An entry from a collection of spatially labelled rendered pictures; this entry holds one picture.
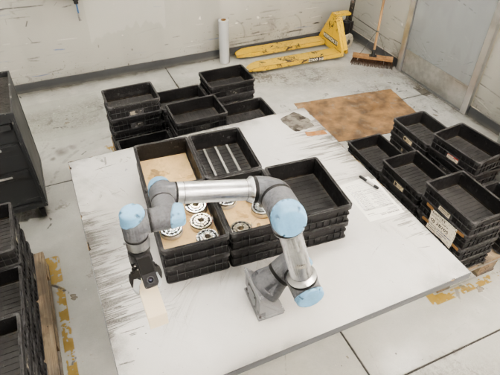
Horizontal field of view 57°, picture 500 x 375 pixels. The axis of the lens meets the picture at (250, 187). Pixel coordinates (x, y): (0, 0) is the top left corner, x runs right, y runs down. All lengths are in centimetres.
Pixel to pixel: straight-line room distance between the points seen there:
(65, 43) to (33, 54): 33
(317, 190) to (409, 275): 61
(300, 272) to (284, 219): 30
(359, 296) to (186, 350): 78
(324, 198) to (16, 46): 369
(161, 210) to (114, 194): 123
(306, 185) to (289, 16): 371
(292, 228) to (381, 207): 111
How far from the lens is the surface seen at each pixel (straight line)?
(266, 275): 191
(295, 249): 162
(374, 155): 366
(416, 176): 336
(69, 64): 527
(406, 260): 232
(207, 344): 195
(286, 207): 147
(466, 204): 309
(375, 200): 258
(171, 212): 139
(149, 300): 159
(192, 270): 209
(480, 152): 356
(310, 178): 245
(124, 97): 390
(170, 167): 253
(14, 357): 238
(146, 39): 530
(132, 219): 137
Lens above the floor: 237
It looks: 41 degrees down
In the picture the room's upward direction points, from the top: 1 degrees clockwise
